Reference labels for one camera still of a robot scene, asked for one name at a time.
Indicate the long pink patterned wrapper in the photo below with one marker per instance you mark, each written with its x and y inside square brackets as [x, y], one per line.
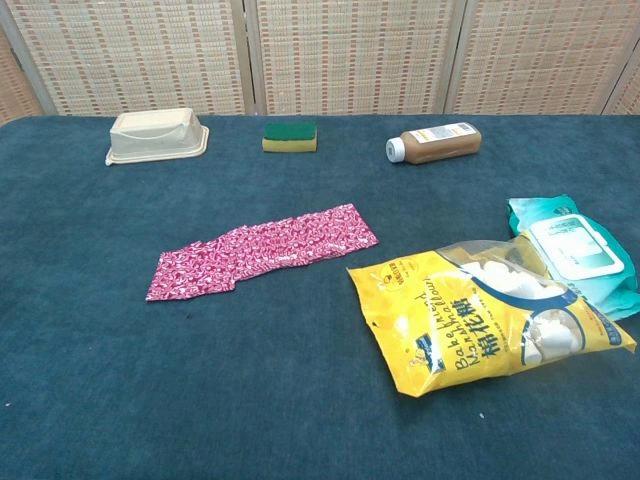
[295, 240]

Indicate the green and yellow sponge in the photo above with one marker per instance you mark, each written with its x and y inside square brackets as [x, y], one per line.
[290, 140]

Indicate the yellow marshmallow bag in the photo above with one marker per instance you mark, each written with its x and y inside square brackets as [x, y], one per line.
[450, 320]

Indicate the brown bottle with white cap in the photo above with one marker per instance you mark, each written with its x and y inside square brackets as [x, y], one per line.
[440, 145]

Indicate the blue felt table cover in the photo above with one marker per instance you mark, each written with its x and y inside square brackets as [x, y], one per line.
[310, 400]

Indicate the woven folding screen panel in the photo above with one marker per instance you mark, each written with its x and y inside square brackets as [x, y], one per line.
[140, 55]
[540, 55]
[15, 85]
[355, 55]
[627, 95]

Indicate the beige plastic food container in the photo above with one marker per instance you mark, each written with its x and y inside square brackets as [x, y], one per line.
[150, 135]

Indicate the teal wet wipes pack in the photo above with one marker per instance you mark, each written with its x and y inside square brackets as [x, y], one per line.
[570, 245]

